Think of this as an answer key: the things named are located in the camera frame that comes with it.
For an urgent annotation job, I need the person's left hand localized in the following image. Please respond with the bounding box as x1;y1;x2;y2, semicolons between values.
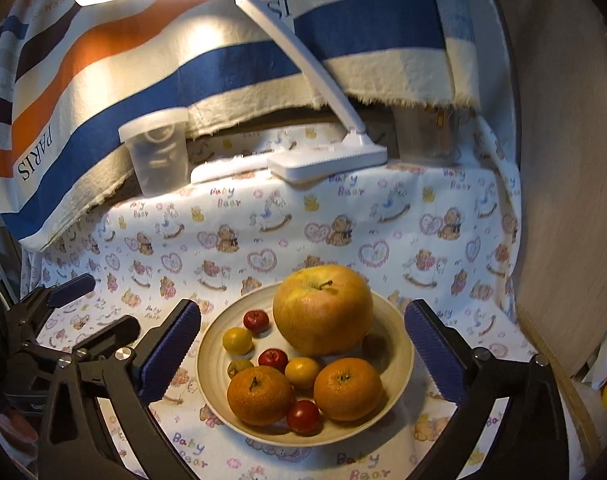
0;399;39;442

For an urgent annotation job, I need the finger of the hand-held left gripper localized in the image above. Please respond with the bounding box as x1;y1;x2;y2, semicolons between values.
18;273;97;329
76;316;142;361

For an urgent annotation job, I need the orange mandarin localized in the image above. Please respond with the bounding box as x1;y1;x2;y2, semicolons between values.
313;357;384;422
227;366;294;427

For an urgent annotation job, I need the large yellow apple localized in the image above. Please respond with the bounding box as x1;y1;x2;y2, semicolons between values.
272;264;374;357

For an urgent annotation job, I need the striped cloth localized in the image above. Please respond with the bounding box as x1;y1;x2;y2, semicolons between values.
0;0;484;253

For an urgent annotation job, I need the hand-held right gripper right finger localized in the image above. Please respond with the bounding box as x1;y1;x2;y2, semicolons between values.
404;299;570;480

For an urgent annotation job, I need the white desk lamp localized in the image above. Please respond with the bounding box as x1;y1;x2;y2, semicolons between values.
75;0;388;183

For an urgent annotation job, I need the bear print cloth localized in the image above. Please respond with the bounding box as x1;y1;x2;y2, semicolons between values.
21;105;584;480

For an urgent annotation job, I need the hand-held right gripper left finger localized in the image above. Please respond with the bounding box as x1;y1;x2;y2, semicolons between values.
38;299;203;480

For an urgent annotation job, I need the clear lidded plastic container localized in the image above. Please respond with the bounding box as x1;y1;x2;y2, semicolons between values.
118;106;190;197

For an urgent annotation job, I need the small red fruit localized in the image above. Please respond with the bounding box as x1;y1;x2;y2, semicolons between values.
258;348;289;368
242;309;270;333
286;400;321;435

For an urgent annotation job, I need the cream round plate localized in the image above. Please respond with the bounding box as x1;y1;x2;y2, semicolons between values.
196;280;415;448

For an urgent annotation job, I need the small yellow fruit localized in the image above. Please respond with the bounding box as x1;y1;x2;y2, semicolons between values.
285;356;321;391
222;327;254;355

